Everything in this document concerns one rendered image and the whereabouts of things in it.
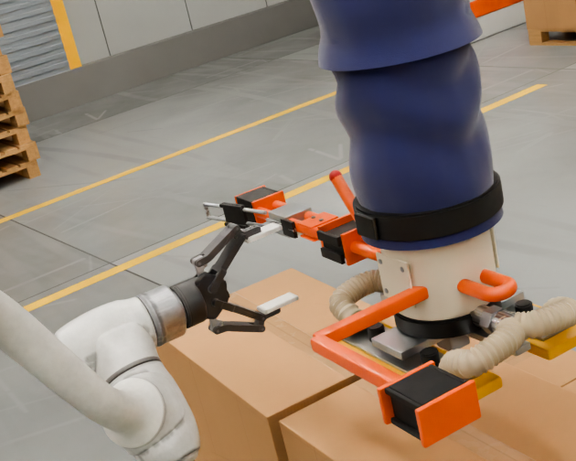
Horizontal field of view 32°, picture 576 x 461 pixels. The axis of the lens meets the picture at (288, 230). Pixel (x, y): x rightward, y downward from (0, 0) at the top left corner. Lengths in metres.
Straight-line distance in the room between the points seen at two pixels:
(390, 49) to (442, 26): 0.08
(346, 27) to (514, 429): 0.73
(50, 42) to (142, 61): 1.09
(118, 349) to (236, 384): 0.52
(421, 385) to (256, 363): 0.91
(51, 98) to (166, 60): 1.46
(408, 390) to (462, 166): 0.37
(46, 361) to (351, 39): 0.59
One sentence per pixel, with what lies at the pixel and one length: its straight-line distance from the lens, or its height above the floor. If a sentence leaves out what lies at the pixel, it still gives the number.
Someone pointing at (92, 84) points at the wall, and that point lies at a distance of 11.27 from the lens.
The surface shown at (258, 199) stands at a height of 1.27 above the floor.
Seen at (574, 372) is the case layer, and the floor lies 0.54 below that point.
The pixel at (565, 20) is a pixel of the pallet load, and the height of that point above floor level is 0.22.
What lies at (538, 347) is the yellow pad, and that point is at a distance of 1.53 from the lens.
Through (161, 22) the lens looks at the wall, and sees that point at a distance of 11.80.
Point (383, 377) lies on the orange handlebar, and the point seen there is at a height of 1.26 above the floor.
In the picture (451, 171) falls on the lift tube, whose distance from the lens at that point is 1.41.
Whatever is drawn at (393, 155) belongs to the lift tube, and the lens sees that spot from 1.40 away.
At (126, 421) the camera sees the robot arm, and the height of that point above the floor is 1.21.
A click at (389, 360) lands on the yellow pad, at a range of 1.55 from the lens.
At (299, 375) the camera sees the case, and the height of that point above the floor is 0.94.
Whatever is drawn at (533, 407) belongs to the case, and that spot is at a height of 0.94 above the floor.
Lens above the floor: 1.87
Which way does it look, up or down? 19 degrees down
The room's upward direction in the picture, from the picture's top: 13 degrees counter-clockwise
